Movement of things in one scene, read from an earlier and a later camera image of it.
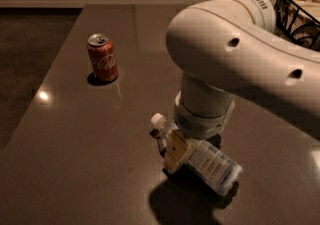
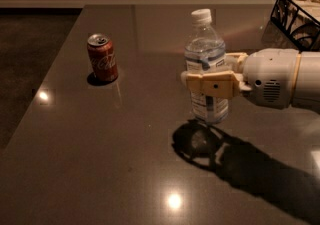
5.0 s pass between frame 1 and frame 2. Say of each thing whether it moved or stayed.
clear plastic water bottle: moved
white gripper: moved
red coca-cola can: stayed
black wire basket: stayed
